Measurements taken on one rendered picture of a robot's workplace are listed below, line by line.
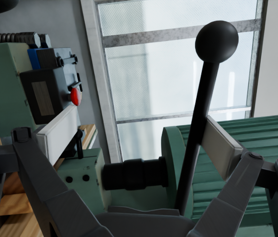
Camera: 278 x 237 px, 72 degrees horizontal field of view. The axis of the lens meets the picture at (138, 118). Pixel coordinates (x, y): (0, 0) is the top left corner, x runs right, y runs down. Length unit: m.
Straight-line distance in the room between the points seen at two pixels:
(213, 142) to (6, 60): 0.28
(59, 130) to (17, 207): 0.20
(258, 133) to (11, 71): 0.39
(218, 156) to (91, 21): 1.50
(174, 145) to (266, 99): 1.77
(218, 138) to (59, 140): 0.13
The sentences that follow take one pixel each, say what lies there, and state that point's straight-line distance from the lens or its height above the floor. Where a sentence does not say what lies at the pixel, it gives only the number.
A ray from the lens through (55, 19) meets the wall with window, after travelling 1.74.
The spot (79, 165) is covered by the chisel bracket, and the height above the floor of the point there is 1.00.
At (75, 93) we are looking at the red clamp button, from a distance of 0.32.
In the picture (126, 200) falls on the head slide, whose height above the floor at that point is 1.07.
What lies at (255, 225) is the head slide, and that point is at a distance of 0.45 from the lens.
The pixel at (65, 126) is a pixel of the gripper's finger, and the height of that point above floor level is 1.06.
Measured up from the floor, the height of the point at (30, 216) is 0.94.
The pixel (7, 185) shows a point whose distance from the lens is 0.36.
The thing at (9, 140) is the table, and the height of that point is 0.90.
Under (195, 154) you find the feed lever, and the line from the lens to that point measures 0.21.
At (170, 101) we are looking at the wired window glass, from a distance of 1.80.
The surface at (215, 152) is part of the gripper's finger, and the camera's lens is 0.18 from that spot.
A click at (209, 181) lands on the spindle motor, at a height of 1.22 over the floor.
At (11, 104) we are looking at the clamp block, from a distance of 0.34.
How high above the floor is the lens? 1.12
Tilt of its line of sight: 1 degrees down
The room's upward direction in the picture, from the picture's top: 84 degrees clockwise
